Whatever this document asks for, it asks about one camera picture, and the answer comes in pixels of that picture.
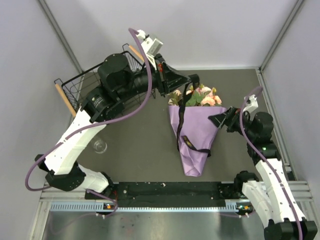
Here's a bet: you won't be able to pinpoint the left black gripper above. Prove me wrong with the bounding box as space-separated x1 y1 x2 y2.
116 53 191 100

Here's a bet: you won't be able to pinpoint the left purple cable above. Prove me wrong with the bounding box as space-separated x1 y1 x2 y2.
24 27 152 217

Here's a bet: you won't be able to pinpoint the black ribbon gold lettering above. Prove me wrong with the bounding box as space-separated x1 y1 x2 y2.
176 74 212 158

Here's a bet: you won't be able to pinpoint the clear glass vase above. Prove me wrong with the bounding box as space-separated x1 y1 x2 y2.
92 136 108 154

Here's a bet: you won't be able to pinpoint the pink flower bouquet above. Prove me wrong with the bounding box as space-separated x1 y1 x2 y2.
168 83 222 107

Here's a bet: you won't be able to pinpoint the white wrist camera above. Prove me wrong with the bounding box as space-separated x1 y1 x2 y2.
240 94 259 115
136 29 163 69

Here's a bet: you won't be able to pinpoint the purple wrapping paper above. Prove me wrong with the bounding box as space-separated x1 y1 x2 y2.
177 106 227 177

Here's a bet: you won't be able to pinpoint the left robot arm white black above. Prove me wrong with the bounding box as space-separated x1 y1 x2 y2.
36 51 200 199

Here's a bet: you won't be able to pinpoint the black wire basket wooden handles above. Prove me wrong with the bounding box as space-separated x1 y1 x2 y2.
54 43 145 118

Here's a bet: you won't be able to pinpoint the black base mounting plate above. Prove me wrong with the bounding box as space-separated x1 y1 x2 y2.
100 181 242 200

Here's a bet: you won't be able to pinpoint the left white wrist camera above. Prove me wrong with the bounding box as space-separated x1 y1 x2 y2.
136 29 163 69

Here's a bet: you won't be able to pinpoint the grey slotted cable duct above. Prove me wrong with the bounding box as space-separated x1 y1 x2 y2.
49 201 254 214

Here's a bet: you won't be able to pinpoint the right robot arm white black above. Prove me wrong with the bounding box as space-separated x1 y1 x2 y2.
208 107 318 240

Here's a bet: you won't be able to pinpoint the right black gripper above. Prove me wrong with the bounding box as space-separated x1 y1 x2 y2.
208 106 257 141

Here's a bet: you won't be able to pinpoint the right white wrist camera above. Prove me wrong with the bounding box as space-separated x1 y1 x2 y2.
240 94 259 115

